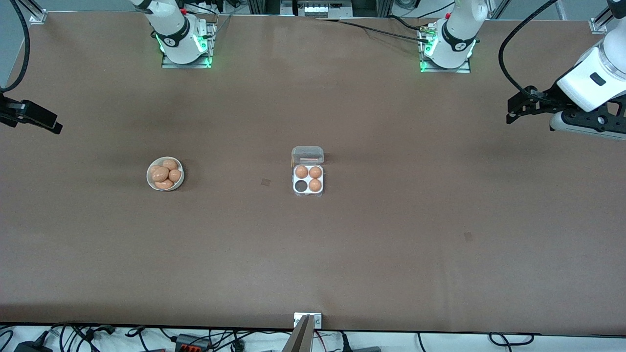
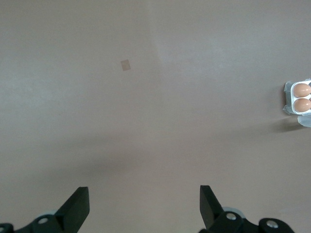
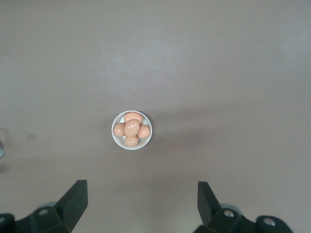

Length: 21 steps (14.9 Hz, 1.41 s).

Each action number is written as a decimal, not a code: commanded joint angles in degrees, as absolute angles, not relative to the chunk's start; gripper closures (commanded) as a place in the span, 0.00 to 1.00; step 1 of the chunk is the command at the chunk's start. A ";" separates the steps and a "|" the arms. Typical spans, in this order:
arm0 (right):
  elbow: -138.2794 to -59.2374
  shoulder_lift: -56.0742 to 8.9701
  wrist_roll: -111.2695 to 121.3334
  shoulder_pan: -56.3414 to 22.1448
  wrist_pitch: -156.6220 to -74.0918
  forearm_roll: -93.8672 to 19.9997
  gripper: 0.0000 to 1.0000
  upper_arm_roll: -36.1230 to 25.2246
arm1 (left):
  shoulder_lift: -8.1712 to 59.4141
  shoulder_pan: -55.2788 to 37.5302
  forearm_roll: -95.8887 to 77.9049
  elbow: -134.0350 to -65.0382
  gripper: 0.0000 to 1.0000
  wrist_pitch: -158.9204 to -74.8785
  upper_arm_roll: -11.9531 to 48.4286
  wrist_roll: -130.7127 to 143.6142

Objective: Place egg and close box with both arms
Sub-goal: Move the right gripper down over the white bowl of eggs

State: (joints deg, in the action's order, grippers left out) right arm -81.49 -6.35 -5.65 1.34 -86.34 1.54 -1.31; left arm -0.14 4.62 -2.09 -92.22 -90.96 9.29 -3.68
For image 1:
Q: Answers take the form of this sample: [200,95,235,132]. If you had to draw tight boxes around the clear plastic egg box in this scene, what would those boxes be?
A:
[291,146,325,198]

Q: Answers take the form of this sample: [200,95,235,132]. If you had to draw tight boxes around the grey electrical box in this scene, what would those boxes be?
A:
[297,0,354,19]

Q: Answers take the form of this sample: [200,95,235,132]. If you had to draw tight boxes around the black box orange connectors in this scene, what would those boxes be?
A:
[175,334,212,352]

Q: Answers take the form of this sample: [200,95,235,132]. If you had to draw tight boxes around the white round bowl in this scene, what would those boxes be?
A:
[146,156,185,191]

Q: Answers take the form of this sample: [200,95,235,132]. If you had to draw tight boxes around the black power adapter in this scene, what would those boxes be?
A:
[14,331,53,352]

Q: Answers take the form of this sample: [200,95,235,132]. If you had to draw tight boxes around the brown table mat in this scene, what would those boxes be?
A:
[0,11,626,338]

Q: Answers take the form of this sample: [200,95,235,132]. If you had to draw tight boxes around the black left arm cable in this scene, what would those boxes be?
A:
[498,0,560,98]

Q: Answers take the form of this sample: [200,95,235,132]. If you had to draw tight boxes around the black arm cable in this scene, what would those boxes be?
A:
[0,0,31,93]
[498,0,560,98]

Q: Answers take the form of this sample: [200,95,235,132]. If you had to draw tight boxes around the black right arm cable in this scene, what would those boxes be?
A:
[0,0,31,93]

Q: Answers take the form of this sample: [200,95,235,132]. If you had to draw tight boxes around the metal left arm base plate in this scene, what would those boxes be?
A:
[419,22,472,74]

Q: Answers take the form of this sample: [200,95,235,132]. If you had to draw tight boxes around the aluminium frame profile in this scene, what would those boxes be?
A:
[15,0,45,15]
[594,0,626,30]

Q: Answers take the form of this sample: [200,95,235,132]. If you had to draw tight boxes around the short black table cable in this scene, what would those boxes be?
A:
[389,16,427,32]

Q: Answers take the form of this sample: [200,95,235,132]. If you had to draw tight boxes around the long black table cable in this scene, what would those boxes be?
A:
[317,18,431,44]

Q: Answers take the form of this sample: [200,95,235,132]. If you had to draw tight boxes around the black looped floor cable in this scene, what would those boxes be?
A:
[489,332,535,349]

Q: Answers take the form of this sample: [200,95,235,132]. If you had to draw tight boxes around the metal edge bracket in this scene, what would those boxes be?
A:
[293,312,323,329]

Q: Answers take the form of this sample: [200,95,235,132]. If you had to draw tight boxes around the aluminium camera mount pole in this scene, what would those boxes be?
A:
[281,314,314,352]

